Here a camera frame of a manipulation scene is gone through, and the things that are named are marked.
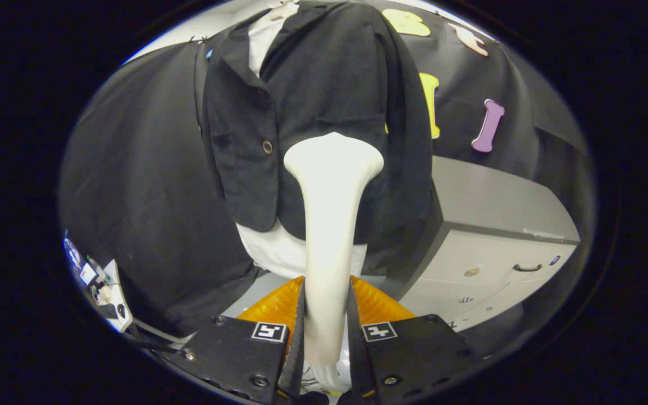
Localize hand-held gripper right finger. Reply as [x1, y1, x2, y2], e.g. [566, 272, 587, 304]
[348, 276, 485, 402]

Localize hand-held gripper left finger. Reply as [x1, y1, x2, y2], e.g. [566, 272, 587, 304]
[168, 274, 307, 405]

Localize white shirt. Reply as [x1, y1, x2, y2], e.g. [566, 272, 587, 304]
[236, 4, 369, 280]

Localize white garment steamer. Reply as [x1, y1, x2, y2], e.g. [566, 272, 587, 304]
[283, 132, 385, 392]

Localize black blazer jacket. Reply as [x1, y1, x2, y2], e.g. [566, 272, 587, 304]
[195, 0, 435, 277]

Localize cream clothes hanger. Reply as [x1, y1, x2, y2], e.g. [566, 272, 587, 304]
[265, 0, 301, 20]

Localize grey cabinet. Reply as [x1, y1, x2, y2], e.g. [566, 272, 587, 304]
[394, 156, 581, 333]

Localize white device with black knob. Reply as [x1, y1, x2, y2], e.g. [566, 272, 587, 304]
[94, 259, 134, 334]

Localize clear plastic bottle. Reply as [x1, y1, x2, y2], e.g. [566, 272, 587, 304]
[86, 254, 112, 285]

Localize black backdrop cloth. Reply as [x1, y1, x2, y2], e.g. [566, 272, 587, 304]
[58, 0, 595, 350]

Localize blue white packet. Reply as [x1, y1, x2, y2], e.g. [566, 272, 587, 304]
[63, 229, 86, 272]

